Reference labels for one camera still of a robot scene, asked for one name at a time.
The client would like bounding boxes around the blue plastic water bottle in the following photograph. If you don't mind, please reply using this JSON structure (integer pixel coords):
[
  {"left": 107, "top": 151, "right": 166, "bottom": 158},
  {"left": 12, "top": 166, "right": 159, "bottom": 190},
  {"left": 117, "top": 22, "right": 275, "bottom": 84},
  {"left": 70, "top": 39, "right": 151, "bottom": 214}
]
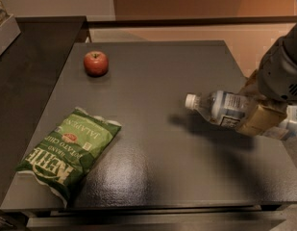
[{"left": 185, "top": 90, "right": 297, "bottom": 141}]

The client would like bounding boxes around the red apple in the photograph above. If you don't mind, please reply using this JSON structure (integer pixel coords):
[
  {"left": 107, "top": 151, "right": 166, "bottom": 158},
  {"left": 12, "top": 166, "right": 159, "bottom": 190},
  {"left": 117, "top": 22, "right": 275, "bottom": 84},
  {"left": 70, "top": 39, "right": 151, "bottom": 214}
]
[{"left": 84, "top": 51, "right": 109, "bottom": 77}]

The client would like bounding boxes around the grey box on counter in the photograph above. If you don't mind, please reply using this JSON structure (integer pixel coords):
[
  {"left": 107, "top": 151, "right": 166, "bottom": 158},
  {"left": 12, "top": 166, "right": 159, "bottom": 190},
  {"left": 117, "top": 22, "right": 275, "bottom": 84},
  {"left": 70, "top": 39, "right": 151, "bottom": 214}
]
[{"left": 0, "top": 15, "right": 21, "bottom": 56}]

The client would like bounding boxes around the green kettle chips bag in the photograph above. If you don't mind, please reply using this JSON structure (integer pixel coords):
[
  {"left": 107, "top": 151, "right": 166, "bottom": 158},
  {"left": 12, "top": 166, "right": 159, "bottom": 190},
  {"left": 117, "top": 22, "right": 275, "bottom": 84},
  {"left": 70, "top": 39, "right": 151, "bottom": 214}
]
[{"left": 16, "top": 108, "right": 121, "bottom": 206}]

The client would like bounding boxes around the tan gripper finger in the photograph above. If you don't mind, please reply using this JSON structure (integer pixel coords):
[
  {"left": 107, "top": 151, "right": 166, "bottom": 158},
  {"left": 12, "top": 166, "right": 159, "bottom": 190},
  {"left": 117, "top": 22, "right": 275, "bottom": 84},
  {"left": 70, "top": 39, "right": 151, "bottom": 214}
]
[
  {"left": 238, "top": 69, "right": 266, "bottom": 100},
  {"left": 236, "top": 99, "right": 287, "bottom": 137}
]

